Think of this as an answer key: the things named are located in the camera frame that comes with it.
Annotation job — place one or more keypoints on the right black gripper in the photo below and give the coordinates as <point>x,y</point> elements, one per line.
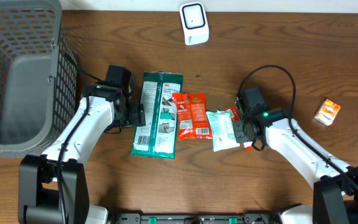
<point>239,135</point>

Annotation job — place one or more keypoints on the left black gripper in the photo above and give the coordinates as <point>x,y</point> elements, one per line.
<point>137,115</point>

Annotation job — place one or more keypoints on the red Nescafe stick sachet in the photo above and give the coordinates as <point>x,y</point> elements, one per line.
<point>235,117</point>

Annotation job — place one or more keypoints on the mint green wet wipes pack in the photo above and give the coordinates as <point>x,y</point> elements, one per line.
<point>222,130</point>

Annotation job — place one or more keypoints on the green white 3M package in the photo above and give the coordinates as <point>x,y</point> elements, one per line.
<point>158,137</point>

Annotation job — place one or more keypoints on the red Nescafe coffee pack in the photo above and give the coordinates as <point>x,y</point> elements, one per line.
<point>193,120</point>

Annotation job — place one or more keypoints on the orange tissue packet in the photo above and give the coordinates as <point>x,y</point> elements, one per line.
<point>327,112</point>

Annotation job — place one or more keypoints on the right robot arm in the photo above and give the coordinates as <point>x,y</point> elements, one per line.
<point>333,181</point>

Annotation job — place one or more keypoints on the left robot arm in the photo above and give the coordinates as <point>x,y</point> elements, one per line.
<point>52,186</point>

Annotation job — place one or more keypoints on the white barcode scanner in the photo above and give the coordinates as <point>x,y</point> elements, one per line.
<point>194,23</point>

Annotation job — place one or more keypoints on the grey plastic mesh basket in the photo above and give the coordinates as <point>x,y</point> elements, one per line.
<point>37,83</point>

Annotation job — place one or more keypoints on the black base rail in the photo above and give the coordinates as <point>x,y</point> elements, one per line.
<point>245,218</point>

